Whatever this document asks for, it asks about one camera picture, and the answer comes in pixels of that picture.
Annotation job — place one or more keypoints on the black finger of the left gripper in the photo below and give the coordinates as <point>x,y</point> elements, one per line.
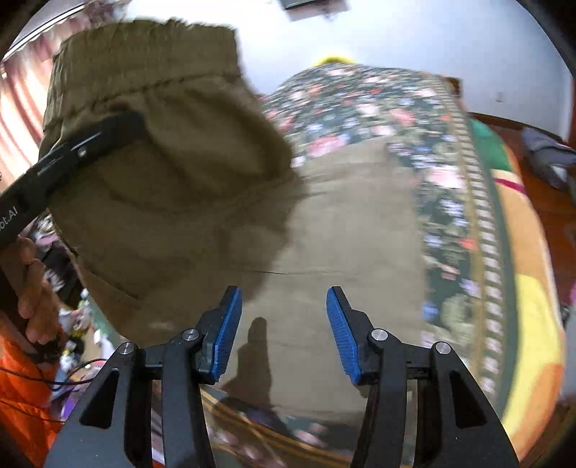
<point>88,144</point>

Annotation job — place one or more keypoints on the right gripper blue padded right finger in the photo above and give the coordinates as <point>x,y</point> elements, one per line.
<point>456,424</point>

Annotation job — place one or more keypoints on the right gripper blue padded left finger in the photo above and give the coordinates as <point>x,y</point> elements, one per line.
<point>111,424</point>

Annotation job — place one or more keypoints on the olive khaki cargo pants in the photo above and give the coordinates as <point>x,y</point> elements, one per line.
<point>208,198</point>

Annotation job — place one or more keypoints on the person's left hand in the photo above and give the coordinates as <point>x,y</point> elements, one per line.
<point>37,302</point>

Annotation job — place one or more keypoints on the pink orange window curtain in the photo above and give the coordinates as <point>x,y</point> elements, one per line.
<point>25,75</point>

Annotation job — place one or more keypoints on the dark floral bed quilt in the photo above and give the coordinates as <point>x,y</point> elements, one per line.
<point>469,297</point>

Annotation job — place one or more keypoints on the grey purple backpack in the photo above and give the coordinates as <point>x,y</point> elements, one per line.
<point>552,161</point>

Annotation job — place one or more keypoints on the small black wall monitor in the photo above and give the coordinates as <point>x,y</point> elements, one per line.
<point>336,5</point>

